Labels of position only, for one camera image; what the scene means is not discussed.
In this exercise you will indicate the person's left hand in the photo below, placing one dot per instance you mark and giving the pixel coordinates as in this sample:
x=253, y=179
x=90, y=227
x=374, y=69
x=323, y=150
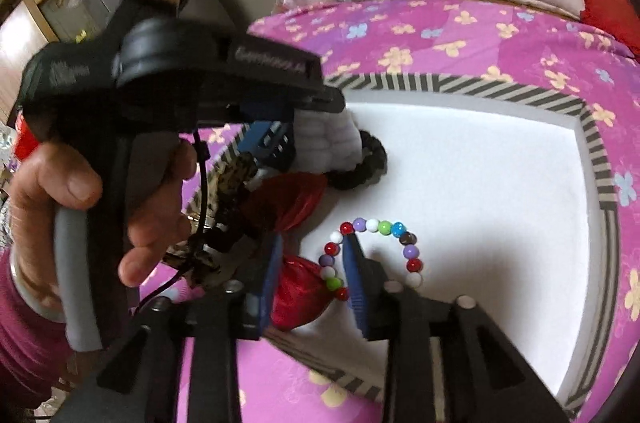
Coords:
x=155, y=213

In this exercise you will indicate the pink floral bed sheet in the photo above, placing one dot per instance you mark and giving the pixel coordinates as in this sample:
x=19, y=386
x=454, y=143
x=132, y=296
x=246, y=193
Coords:
x=500, y=38

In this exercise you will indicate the red satin bow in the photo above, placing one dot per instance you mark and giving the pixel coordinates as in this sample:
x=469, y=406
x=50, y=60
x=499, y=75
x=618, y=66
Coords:
x=300, y=293

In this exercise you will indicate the white fluffy scrunchie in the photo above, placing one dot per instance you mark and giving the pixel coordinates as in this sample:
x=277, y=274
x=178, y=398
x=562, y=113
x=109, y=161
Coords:
x=327, y=140

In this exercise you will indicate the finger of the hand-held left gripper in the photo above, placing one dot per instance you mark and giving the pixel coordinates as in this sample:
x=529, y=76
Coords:
x=265, y=143

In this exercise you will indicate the black scrunchie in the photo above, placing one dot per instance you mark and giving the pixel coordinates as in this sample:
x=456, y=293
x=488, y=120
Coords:
x=372, y=163

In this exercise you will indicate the striped box with white lining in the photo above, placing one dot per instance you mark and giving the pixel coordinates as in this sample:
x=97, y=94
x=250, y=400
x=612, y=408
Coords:
x=475, y=163

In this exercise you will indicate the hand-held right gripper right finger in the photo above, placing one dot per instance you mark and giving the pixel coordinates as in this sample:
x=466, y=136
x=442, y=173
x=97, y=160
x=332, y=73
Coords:
x=355, y=285

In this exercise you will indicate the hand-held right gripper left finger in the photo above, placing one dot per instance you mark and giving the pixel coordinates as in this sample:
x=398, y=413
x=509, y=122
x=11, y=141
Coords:
x=267, y=290

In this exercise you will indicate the red pillow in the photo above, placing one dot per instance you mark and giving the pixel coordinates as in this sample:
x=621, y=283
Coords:
x=612, y=18

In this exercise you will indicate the silver bangle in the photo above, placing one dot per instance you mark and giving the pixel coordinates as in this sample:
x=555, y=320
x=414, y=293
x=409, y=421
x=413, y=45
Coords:
x=30, y=293

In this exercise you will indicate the person's left forearm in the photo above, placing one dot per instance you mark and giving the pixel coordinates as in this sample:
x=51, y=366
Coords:
x=25, y=353

